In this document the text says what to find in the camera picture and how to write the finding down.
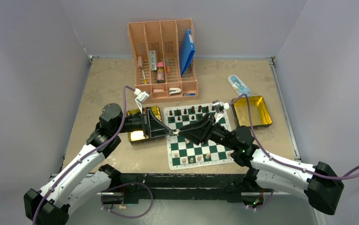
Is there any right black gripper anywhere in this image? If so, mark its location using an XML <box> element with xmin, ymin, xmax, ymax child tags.
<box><xmin>178</xmin><ymin>113</ymin><xmax>237</xmax><ymax>150</ymax></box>

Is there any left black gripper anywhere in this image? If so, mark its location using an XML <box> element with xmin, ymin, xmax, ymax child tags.
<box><xmin>113</xmin><ymin>106</ymin><xmax>172</xmax><ymax>138</ymax></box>

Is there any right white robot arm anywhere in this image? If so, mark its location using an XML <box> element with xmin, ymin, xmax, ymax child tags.
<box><xmin>178</xmin><ymin>115</ymin><xmax>344</xmax><ymax>215</ymax></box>

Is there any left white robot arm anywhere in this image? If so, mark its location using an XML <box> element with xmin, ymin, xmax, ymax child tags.
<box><xmin>24</xmin><ymin>103</ymin><xmax>174</xmax><ymax>225</ymax></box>

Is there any green white chess board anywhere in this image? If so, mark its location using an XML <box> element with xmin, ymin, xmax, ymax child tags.
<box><xmin>163</xmin><ymin>103</ymin><xmax>234</xmax><ymax>170</ymax></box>

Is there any left gold tin tray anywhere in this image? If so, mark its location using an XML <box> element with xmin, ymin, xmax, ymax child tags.
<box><xmin>127</xmin><ymin>105</ymin><xmax>165</xmax><ymax>146</ymax></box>

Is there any gold tin tray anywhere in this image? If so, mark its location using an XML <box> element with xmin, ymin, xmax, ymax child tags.
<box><xmin>231</xmin><ymin>96</ymin><xmax>272</xmax><ymax>128</ymax></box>
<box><xmin>127</xmin><ymin>105</ymin><xmax>165</xmax><ymax>146</ymax></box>

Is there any white stapler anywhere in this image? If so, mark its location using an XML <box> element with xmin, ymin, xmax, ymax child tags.
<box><xmin>168</xmin><ymin>88</ymin><xmax>182</xmax><ymax>97</ymax></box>

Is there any blue white packaged item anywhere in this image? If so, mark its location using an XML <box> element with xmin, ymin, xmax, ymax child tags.
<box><xmin>227</xmin><ymin>75</ymin><xmax>251</xmax><ymax>97</ymax></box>

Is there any right gold tin tray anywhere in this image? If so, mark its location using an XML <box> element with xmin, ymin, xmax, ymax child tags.
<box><xmin>231</xmin><ymin>96</ymin><xmax>272</xmax><ymax>128</ymax></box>

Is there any brown bottle pink cap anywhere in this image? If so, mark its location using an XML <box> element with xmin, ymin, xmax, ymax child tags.
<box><xmin>157</xmin><ymin>61</ymin><xmax>165</xmax><ymax>83</ymax></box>

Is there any white green box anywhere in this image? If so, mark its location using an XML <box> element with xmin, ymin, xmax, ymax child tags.
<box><xmin>149</xmin><ymin>50</ymin><xmax>157</xmax><ymax>71</ymax></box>

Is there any pink desk organizer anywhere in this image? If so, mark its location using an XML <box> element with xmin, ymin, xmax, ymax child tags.
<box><xmin>127</xmin><ymin>19</ymin><xmax>199</xmax><ymax>104</ymax></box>

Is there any blue folder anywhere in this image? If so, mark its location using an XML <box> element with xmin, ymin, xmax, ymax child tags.
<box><xmin>179</xmin><ymin>29</ymin><xmax>195</xmax><ymax>76</ymax></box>

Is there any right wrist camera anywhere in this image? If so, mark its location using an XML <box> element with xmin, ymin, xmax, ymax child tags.
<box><xmin>212</xmin><ymin>100</ymin><xmax>230</xmax><ymax>122</ymax></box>

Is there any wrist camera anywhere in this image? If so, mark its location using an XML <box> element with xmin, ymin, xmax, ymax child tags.
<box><xmin>212</xmin><ymin>100</ymin><xmax>230</xmax><ymax>122</ymax></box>
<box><xmin>134</xmin><ymin>89</ymin><xmax>150</xmax><ymax>112</ymax></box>

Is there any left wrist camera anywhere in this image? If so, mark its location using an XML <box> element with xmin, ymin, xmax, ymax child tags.
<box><xmin>134</xmin><ymin>89</ymin><xmax>150</xmax><ymax>112</ymax></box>

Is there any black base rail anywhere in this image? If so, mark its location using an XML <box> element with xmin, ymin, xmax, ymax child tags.
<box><xmin>100</xmin><ymin>172</ymin><xmax>275</xmax><ymax>206</ymax></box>

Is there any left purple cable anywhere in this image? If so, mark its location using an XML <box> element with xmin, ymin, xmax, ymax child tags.
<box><xmin>32</xmin><ymin>85</ymin><xmax>137</xmax><ymax>225</ymax></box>

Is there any purple cable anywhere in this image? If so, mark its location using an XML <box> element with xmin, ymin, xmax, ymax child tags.
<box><xmin>32</xmin><ymin>85</ymin><xmax>137</xmax><ymax>225</ymax></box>
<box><xmin>229</xmin><ymin>93</ymin><xmax>359</xmax><ymax>181</ymax></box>

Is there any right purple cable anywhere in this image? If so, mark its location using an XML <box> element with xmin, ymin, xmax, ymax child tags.
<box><xmin>229</xmin><ymin>93</ymin><xmax>359</xmax><ymax>181</ymax></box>

